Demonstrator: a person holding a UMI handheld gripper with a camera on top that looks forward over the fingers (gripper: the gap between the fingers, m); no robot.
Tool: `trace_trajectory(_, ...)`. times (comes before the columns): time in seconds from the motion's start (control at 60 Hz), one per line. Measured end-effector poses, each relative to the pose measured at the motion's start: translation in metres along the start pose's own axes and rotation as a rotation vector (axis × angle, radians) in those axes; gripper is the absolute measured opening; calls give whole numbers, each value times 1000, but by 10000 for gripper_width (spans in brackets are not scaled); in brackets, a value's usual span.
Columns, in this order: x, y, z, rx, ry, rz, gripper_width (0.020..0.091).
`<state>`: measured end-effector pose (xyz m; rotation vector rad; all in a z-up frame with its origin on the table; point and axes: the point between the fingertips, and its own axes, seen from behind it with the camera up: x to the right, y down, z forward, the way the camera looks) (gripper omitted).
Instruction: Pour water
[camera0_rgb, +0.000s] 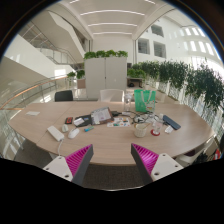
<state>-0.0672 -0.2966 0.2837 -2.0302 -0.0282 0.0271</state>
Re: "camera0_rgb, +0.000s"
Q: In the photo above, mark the brown planter with bushes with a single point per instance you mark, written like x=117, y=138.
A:
x=76, y=78

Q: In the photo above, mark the dark blue keyboard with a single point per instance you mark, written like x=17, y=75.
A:
x=171, y=122

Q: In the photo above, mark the black flat case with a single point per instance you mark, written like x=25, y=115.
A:
x=85, y=120

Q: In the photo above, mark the white cabinet topped with plants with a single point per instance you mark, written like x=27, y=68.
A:
x=106, y=78

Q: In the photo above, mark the blue-green marker pen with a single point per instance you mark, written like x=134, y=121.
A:
x=88, y=128

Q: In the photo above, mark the white tissue pack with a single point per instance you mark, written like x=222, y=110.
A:
x=169, y=129

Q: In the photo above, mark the row of green hedge plants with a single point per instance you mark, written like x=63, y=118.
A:
x=180, y=80

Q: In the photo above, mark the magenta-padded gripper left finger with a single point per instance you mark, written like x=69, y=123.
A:
x=70, y=166

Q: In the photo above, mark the green cat-print tote bag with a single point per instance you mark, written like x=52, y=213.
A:
x=145, y=100

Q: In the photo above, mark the small white oval device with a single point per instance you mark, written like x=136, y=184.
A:
x=65, y=128

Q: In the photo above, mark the clear plastic water bottle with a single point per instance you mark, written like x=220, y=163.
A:
x=157, y=125

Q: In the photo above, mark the white paper sheet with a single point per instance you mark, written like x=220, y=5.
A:
x=33, y=113

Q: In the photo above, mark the white grid-pattern cup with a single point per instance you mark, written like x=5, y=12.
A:
x=140, y=130

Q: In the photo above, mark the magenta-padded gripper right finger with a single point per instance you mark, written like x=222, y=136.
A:
x=156, y=166

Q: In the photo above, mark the clear tumbler with lid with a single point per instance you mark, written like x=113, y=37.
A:
x=127, y=102

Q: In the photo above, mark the black chair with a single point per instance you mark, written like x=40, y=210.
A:
x=63, y=95

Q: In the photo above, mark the white computer mouse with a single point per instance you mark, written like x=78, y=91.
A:
x=73, y=133

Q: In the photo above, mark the glass railing with wooden handrail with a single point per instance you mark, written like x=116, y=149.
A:
x=26, y=100

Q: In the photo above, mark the ceiling light strips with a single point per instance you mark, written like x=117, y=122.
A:
x=111, y=23

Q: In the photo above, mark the colourful sticker sheet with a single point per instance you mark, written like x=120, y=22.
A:
x=119, y=123

